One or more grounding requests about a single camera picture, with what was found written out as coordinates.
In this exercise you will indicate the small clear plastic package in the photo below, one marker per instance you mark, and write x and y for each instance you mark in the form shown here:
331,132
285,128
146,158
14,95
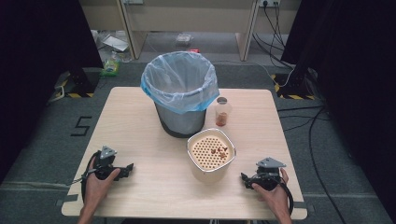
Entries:
183,39

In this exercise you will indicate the person's left hand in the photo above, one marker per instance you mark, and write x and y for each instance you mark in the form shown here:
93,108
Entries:
97,186

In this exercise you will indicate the beige wooden desk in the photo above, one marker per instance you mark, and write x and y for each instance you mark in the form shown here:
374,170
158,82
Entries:
186,18

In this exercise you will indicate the perforated cream strainer insert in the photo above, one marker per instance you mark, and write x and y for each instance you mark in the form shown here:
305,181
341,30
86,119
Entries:
205,155

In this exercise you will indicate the brown food scraps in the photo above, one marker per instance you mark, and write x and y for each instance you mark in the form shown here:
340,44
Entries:
219,151

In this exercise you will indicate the black curtain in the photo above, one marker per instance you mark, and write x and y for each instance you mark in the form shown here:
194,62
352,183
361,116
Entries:
37,77
355,77

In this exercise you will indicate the person's right hand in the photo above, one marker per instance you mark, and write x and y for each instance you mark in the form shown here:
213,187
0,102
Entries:
274,197

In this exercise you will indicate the white wall socket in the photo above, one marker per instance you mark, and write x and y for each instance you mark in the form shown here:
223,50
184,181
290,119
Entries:
269,2

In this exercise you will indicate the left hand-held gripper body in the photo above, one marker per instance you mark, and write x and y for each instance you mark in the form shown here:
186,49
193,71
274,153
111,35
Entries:
104,164

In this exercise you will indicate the clear plastic jar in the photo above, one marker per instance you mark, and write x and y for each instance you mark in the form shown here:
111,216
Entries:
223,113

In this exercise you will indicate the small red object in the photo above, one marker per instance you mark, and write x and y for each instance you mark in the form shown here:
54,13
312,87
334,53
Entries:
193,50

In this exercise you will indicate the black stand base striped tape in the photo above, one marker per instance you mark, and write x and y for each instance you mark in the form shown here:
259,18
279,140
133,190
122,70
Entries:
294,87
79,84

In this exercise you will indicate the black tape floor mark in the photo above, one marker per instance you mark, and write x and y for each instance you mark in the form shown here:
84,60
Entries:
81,126

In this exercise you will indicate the clear plastic wrapping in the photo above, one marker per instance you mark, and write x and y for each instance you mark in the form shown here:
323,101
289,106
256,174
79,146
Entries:
113,42

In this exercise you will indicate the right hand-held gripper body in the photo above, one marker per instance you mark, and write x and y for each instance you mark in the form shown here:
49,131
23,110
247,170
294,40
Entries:
267,179

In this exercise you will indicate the blue plastic bin liner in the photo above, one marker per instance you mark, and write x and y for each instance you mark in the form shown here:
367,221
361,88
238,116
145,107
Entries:
179,81

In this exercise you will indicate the cream container with metal rim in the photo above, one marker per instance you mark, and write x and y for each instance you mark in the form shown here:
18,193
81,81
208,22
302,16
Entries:
208,174

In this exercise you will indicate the green packet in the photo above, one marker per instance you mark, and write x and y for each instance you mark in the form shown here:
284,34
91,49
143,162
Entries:
110,68

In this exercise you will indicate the grey trash bin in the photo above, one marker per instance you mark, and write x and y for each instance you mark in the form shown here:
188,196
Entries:
182,119

